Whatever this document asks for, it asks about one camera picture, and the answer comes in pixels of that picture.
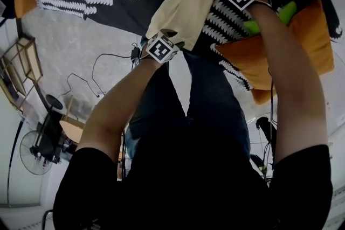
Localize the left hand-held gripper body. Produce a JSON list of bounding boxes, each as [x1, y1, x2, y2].
[[145, 31, 185, 64]]

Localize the beige shorts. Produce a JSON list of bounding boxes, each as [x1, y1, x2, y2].
[[145, 0, 222, 52]]

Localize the person's left forearm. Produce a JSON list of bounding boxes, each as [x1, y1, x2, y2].
[[77, 58, 162, 165]]

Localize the person's right forearm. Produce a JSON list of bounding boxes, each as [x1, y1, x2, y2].
[[246, 2, 328, 165]]

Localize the green plush toy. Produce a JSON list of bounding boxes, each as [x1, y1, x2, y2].
[[243, 1, 298, 35]]

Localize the black white patterned blanket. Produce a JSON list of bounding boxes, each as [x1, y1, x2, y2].
[[36, 0, 343, 92]]

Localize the large orange pillow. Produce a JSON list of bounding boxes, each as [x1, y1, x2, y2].
[[215, 0, 335, 105]]

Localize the person's blue jeans legs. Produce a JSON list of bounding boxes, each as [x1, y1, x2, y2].
[[125, 37, 251, 162]]

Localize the black round stool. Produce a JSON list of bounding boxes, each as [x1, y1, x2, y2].
[[45, 94, 64, 110]]

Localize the round wooden table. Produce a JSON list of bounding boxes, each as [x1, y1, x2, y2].
[[59, 120, 85, 144]]

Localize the person's black shirt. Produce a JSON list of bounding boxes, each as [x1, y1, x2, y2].
[[52, 126, 334, 230]]

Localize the black standing fan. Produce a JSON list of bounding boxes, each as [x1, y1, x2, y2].
[[19, 130, 54, 176]]

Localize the thin black floor cable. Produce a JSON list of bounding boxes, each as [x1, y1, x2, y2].
[[56, 73, 100, 99]]

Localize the black stand with cables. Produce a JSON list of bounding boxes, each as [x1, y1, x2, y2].
[[255, 116, 277, 170]]

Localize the wooden frame shelf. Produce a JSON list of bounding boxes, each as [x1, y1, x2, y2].
[[0, 34, 44, 111]]

